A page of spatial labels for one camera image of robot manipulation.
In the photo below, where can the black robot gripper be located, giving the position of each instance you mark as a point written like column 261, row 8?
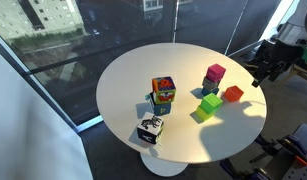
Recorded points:
column 279, row 53

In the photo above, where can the orange block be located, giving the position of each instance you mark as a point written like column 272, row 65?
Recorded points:
column 233, row 93

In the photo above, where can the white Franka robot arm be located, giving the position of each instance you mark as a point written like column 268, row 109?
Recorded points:
column 298, row 16

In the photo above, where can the pink block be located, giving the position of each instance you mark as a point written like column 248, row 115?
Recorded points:
column 215, row 73

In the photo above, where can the grey block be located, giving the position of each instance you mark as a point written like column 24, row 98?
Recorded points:
column 209, row 84

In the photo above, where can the blue block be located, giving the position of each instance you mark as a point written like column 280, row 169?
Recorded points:
column 209, row 91

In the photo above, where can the green block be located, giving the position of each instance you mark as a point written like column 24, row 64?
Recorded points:
column 211, row 102

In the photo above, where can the yellow-green block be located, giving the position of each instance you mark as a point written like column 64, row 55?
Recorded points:
column 203, row 114

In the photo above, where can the black spring clamp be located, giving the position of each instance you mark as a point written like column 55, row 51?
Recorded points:
column 264, row 148

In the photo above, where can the colourful printed soft cube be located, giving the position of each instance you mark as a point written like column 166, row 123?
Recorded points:
column 163, row 90

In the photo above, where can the blue white soft cube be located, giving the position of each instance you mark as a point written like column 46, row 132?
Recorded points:
column 161, row 109

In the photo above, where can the black white patterned soft cube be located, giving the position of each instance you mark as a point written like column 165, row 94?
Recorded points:
column 149, row 128

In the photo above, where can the beige building outside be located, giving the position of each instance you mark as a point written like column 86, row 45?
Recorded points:
column 36, row 16

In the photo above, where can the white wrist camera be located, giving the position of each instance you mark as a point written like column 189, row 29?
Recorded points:
column 291, row 33

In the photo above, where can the white table pedestal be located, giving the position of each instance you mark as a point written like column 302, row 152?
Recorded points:
column 163, row 166

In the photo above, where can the black window frame post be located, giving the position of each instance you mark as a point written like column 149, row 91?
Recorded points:
column 36, row 81

